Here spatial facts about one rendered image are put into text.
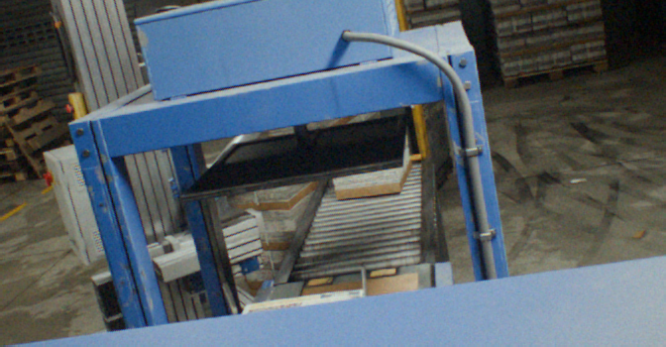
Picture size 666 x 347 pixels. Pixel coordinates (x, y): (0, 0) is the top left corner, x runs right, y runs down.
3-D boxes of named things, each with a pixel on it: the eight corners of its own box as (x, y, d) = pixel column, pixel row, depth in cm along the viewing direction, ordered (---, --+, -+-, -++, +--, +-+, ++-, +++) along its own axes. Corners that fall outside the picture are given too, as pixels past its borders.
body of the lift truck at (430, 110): (351, 202, 613) (331, 102, 594) (377, 179, 660) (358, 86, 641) (437, 197, 582) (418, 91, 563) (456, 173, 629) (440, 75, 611)
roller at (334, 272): (291, 284, 276) (288, 270, 275) (425, 265, 269) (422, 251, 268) (289, 289, 271) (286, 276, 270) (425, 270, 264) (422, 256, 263)
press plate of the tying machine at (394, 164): (234, 152, 247) (232, 143, 246) (408, 122, 238) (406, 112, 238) (182, 208, 194) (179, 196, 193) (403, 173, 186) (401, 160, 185)
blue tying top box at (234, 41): (202, 72, 237) (186, 6, 232) (400, 35, 227) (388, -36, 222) (153, 101, 193) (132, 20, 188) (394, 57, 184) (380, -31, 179)
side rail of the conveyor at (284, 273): (326, 196, 397) (321, 173, 394) (336, 194, 396) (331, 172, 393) (278, 316, 268) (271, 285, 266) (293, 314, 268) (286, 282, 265)
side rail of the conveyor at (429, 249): (425, 180, 389) (421, 158, 386) (436, 178, 388) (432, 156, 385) (426, 296, 260) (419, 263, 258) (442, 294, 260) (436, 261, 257)
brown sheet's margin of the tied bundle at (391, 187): (344, 188, 358) (342, 178, 357) (406, 180, 351) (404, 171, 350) (336, 199, 343) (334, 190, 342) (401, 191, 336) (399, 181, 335)
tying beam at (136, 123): (168, 107, 252) (161, 76, 250) (464, 54, 238) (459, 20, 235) (79, 164, 187) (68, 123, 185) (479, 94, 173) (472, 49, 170)
